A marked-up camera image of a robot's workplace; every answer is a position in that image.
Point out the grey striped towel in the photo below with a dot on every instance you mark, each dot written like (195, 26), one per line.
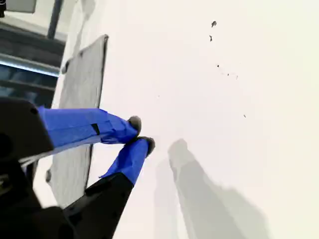
(79, 82)

